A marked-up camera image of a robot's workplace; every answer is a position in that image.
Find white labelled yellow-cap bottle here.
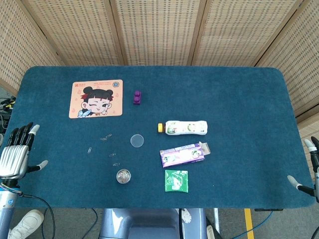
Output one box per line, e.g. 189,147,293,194
157,120,208,135

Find bundle of cables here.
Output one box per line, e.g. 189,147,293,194
0,96,17,135

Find clear round paper clip jar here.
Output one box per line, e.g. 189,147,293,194
116,168,132,184

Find white sneaker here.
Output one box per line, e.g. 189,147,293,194
8,209,45,239

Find clear round plastic lid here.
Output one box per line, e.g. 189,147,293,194
130,133,145,148

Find blue table cloth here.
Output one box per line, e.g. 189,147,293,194
0,65,317,209

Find green foil packet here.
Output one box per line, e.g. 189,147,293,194
164,169,189,193

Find grey-blue robot torso base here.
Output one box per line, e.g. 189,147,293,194
99,208,207,239

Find white perforated bracket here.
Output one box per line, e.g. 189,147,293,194
180,208,192,225

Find cartoon girl mouse pad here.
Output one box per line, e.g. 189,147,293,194
68,79,124,120

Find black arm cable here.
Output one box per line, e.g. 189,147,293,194
18,193,56,239

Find woven rattan screen panel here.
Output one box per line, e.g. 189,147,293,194
191,0,306,67
0,0,63,97
109,0,207,67
255,0,319,140
21,0,128,67

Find purple toothpaste box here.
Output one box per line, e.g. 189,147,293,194
159,141,211,168

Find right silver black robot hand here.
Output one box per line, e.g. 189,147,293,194
287,136,319,204

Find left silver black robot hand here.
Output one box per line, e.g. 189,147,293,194
0,121,49,187

